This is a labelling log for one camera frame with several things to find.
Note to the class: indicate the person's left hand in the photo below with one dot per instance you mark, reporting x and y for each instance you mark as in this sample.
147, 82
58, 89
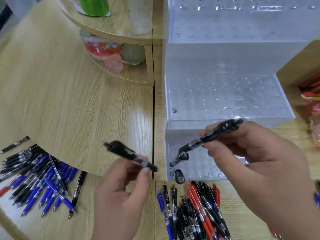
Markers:
117, 204

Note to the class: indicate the person's right hand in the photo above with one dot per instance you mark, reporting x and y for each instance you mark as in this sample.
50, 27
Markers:
270, 177

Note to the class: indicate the pile of red blue pens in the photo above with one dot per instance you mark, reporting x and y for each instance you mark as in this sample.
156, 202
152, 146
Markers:
317, 198

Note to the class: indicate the black click pen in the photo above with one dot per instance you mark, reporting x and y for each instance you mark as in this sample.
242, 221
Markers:
179, 176
183, 155
125, 151
212, 134

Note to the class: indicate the pile of black red pens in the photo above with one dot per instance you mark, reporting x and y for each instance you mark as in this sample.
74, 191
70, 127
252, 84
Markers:
197, 217

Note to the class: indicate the pile of blue black pens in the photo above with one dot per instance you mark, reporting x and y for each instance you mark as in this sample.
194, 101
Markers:
37, 182

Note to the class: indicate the clear tiered pen holder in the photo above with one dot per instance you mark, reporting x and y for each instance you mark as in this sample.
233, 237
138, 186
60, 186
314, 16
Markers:
225, 59

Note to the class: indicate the clear bag of red candies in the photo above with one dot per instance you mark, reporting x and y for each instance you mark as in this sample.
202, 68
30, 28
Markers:
313, 117

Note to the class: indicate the stack of red snack packets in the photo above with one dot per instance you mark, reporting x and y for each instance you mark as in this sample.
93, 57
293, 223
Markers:
311, 83

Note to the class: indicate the pale green jelly cup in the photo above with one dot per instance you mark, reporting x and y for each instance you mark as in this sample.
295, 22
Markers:
132, 54

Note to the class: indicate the red lid pink jelly cup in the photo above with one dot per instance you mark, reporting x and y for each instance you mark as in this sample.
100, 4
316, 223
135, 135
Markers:
102, 47

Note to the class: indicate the wooden round tier stand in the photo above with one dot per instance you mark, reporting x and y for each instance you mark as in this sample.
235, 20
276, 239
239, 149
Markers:
117, 24

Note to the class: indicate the clear cup with red lid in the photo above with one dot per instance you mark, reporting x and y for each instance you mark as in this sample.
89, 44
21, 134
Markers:
140, 17

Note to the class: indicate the green jelly pouch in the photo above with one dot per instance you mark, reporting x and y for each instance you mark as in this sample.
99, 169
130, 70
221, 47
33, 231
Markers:
93, 6

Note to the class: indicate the background store shelf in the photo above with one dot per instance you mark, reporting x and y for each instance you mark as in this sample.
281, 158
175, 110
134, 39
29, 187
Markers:
6, 12

